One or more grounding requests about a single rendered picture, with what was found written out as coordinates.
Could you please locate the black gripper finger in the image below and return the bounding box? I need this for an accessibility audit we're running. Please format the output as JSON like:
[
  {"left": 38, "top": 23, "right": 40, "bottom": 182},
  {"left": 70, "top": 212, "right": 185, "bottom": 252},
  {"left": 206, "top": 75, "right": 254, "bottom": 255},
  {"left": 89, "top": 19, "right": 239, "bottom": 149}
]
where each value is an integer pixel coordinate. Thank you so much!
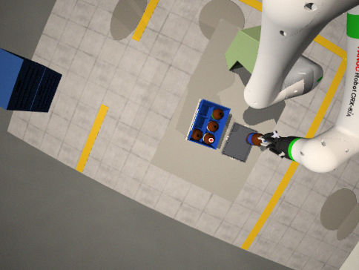
[
  {"left": 260, "top": 142, "right": 279, "bottom": 156},
  {"left": 258, "top": 131, "right": 279, "bottom": 145}
]

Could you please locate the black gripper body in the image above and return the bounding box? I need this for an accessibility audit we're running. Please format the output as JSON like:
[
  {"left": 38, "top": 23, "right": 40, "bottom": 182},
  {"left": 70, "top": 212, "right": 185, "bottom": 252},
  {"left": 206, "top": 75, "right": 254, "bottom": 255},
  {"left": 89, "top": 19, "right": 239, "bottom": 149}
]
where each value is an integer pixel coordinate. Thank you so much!
[{"left": 274, "top": 136, "right": 285, "bottom": 154}]

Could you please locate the blue divided crate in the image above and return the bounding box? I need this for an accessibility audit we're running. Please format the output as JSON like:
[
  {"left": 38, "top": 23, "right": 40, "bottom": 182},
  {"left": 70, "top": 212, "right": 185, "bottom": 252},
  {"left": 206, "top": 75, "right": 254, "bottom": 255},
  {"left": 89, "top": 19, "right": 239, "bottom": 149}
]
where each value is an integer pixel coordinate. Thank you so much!
[{"left": 188, "top": 101, "right": 228, "bottom": 150}]

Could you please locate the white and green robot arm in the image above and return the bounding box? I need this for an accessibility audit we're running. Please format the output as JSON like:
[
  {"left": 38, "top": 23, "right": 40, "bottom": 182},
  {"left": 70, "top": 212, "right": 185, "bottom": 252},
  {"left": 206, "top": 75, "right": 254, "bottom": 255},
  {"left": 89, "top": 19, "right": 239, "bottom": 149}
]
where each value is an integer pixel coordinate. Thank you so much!
[{"left": 244, "top": 0, "right": 359, "bottom": 173}]

